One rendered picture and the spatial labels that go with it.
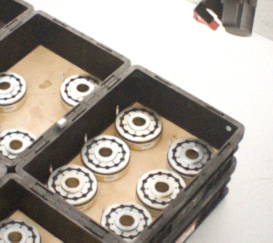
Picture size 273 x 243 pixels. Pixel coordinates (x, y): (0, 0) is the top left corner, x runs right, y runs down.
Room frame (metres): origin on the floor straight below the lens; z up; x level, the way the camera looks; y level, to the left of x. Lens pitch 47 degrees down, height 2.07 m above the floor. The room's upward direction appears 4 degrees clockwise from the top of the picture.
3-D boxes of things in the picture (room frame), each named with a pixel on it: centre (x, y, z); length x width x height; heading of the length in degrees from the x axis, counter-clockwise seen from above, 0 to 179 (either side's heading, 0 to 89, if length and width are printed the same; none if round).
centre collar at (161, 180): (0.92, -0.06, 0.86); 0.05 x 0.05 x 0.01
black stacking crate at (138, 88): (0.96, 0.00, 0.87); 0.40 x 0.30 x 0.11; 146
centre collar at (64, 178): (0.91, 0.12, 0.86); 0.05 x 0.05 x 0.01
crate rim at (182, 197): (0.96, 0.00, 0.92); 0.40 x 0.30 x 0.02; 146
